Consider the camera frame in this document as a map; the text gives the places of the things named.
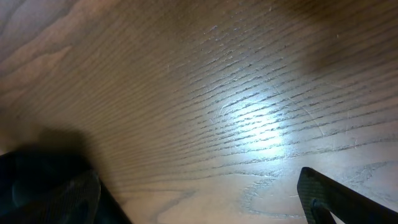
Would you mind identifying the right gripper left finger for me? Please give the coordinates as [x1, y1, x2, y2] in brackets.
[1, 170, 101, 224]

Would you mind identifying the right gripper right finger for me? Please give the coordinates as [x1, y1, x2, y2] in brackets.
[297, 167, 397, 224]

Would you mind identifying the black t-shirt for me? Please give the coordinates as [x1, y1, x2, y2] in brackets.
[1, 151, 131, 224]

